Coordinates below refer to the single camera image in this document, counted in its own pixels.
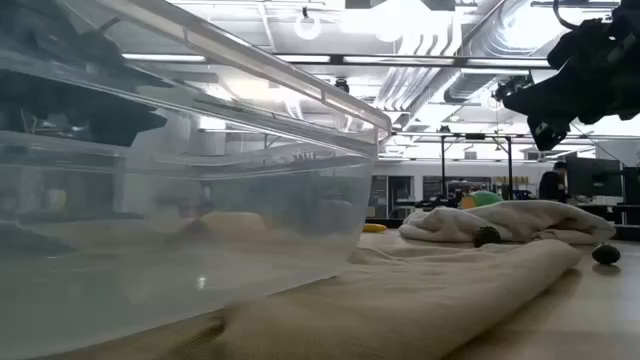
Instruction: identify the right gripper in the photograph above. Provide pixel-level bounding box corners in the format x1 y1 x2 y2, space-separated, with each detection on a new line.
502 67 609 152

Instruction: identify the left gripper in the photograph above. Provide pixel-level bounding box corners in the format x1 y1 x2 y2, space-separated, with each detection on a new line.
89 102 169 147

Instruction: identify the green toy cucumber half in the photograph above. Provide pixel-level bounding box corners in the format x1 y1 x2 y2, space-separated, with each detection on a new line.
458 190 504 211

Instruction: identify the toy blackberry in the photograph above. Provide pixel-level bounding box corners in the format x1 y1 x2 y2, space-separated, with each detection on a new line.
472 225 503 249

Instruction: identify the toy blueberry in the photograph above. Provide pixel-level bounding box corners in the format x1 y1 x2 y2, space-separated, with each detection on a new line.
591 242 622 266

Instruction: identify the yellow toy banana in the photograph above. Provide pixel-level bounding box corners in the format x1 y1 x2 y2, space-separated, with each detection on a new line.
185 210 269 242

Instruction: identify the clear plastic tupperware container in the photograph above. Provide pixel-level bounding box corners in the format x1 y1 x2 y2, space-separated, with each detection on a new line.
0 0 395 360

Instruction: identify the person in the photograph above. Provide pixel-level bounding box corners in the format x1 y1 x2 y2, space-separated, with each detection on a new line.
538 160 569 203

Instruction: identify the black computer monitor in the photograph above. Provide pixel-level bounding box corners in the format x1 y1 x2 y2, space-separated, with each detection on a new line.
566 156 624 199
622 166 640 206

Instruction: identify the white checked dish towel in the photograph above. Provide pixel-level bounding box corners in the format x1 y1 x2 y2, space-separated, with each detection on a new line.
398 199 617 247

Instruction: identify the black beam with light strips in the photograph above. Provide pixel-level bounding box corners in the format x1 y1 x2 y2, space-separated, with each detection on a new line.
122 52 556 72

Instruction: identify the beige cloth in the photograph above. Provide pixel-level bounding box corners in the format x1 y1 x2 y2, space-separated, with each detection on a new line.
47 237 584 360

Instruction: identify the black hanging camera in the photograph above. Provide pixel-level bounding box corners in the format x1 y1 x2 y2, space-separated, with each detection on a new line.
492 74 534 104

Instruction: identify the black metal gantry frame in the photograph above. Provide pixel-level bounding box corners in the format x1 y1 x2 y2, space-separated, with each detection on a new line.
438 132 515 201

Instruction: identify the white ring lamp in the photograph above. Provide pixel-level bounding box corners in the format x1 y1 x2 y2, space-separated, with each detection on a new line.
293 12 323 42

